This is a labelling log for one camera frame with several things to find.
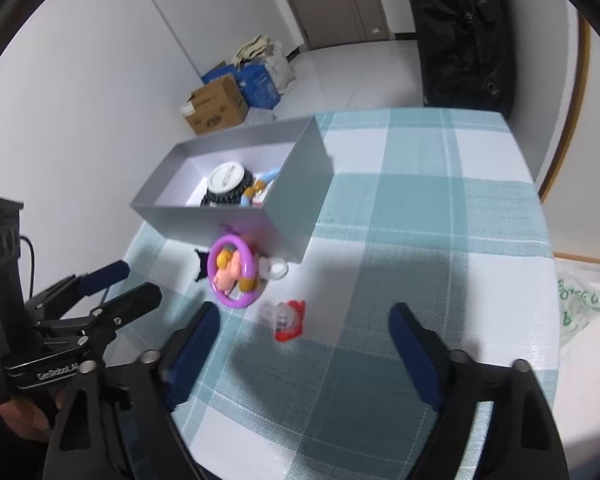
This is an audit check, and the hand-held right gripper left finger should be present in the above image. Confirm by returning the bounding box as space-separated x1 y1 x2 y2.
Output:
44 301 222 480

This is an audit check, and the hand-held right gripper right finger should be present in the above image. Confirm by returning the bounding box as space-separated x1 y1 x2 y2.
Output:
389 302 570 480

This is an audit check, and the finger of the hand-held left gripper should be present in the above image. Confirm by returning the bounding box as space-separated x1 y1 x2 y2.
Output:
30 281 163 356
25 261 131 311

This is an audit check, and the grey cardboard box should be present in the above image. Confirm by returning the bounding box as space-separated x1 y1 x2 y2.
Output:
130 116 336 264

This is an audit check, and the white round black-rimmed toy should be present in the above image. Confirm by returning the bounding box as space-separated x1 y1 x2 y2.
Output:
198 167 256 207

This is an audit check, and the white round badge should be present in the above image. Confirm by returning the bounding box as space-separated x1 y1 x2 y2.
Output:
207 162 246 193

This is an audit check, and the orange blue cartoon charm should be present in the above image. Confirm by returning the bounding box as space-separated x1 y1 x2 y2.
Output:
237 167 281 207

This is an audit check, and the person's left hand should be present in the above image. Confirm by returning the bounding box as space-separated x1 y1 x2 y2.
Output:
0 385 68 443

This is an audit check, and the black cartoon figure charm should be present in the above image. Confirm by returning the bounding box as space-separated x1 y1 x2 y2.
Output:
194 247 216 283

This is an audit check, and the teal checkered tablecloth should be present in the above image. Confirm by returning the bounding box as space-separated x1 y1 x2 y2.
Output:
120 107 561 480

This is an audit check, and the red charm with clear cover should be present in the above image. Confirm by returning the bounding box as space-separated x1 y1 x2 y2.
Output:
261 300 307 343

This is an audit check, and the clear plastic charm holder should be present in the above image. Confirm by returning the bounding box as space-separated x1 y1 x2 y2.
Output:
257 256 290 282

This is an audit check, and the green print plastic bag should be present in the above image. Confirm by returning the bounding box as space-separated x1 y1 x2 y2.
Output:
555 265 600 348

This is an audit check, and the brown cardboard box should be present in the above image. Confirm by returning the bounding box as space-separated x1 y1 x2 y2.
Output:
182 76 248 137

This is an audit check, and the blue cardboard box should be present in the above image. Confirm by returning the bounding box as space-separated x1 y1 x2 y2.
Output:
201 60 282 110

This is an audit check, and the white panel with wooden edge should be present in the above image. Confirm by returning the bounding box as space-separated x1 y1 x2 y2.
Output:
532 5 600 266

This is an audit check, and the white bag with cloths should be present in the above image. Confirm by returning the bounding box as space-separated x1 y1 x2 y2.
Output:
230 34 298 96

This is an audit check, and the black garment bag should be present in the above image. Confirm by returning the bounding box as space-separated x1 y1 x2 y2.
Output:
397 0 516 113

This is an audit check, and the grey door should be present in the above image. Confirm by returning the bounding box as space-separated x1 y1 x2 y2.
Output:
270 0 396 51

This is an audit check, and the black cable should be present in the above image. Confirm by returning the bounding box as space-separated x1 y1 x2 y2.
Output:
17 235 37 301

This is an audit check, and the purple ring badge pink figure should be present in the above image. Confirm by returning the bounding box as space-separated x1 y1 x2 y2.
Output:
207 222 258 309

